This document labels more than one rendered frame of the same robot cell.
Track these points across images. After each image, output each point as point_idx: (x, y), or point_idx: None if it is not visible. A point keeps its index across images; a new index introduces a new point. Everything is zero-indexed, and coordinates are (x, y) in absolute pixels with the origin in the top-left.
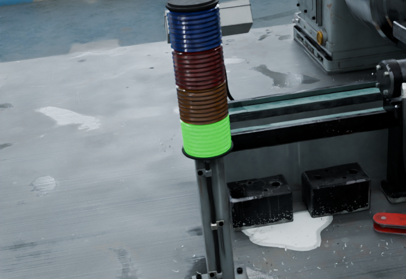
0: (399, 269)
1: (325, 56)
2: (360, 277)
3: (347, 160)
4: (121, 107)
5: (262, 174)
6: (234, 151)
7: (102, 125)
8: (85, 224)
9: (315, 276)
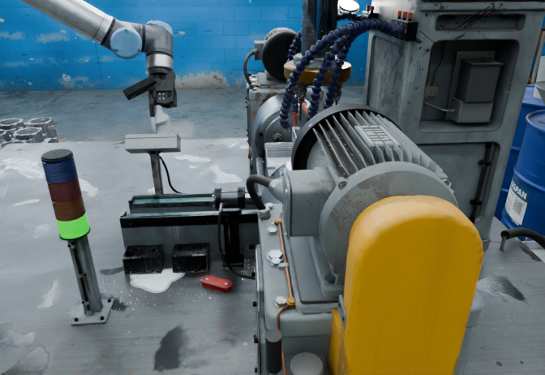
0: (196, 312)
1: (251, 165)
2: (173, 313)
3: (208, 239)
4: (118, 183)
5: (155, 242)
6: (137, 227)
7: (99, 194)
8: (48, 259)
9: (149, 309)
